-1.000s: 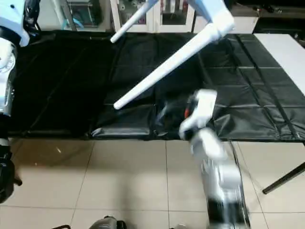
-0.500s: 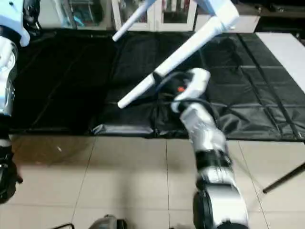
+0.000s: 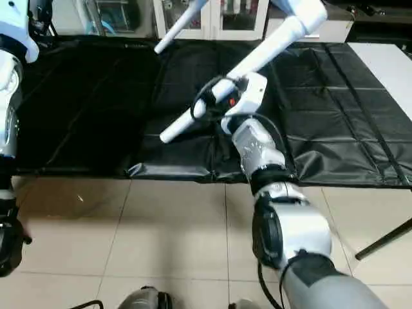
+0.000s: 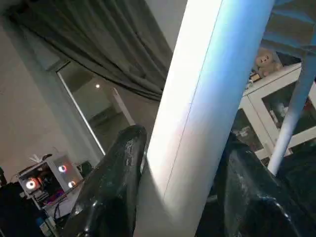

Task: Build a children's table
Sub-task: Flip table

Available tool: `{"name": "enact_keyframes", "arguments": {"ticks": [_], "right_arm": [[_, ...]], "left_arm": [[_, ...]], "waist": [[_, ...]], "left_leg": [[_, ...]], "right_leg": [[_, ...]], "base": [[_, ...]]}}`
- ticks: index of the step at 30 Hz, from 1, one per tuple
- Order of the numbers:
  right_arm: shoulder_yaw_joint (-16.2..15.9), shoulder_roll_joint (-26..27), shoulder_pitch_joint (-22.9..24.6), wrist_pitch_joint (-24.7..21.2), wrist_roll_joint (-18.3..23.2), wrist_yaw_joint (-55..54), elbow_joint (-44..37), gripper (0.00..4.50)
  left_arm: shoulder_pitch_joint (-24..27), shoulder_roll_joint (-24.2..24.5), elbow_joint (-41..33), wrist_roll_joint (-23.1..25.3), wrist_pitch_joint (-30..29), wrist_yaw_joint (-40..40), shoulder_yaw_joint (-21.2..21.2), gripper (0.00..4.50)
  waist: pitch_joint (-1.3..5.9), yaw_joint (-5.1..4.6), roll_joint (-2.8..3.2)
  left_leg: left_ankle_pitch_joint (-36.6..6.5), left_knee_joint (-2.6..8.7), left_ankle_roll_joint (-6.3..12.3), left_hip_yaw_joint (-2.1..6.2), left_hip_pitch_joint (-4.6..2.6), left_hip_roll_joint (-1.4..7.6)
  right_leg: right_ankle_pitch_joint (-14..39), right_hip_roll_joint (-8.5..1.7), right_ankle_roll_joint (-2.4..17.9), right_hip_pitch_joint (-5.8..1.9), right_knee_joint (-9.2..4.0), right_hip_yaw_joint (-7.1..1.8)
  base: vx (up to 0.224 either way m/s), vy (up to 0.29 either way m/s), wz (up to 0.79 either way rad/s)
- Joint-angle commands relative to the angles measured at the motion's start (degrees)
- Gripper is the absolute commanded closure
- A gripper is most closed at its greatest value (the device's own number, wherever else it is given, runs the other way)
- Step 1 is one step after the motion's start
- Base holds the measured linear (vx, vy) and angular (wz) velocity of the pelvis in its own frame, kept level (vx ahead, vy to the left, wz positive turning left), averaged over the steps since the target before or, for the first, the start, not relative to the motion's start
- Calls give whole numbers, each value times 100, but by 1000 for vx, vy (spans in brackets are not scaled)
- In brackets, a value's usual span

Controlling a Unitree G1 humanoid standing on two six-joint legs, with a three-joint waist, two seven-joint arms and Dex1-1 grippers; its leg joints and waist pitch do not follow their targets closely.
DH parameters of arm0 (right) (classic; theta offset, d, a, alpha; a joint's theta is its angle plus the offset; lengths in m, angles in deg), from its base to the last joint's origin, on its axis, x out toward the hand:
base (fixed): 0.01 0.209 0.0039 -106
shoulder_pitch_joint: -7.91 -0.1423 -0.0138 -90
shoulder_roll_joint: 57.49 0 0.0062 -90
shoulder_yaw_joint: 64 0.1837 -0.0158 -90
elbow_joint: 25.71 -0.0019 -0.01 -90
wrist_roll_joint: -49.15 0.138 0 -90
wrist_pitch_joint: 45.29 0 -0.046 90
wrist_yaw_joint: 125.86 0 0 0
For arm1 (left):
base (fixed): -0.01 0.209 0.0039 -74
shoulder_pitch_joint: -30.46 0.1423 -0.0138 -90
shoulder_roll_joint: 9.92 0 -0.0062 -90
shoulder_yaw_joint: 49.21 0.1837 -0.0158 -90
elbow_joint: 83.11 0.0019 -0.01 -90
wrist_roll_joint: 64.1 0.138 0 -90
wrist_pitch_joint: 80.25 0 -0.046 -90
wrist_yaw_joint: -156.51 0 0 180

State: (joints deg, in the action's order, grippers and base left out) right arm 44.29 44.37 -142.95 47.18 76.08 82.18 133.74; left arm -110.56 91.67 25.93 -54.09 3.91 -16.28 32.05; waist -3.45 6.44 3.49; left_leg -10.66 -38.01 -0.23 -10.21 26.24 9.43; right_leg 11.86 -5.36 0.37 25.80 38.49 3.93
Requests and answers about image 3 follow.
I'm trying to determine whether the black metal table frame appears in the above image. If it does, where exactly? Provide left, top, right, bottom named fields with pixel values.
left=354, top=218, right=412, bottom=261

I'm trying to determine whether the white plastic table leg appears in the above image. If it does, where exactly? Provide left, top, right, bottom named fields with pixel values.
left=159, top=14, right=311, bottom=144
left=154, top=0, right=208, bottom=55

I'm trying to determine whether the black table mat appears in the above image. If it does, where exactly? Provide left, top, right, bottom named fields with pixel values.
left=13, top=35, right=412, bottom=189

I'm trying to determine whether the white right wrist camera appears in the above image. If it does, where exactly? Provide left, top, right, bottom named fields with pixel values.
left=220, top=72, right=268, bottom=133

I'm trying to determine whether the white glass door cabinet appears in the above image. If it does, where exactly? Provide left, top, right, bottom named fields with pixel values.
left=153, top=0, right=271, bottom=41

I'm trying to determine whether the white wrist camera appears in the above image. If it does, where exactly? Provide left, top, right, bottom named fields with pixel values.
left=220, top=72, right=268, bottom=133
left=0, top=0, right=41, bottom=64

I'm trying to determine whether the white drawer unit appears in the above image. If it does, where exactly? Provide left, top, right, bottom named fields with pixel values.
left=265, top=18, right=356, bottom=43

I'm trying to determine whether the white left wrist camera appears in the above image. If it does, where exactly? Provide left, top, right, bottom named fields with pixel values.
left=0, top=0, right=41, bottom=64

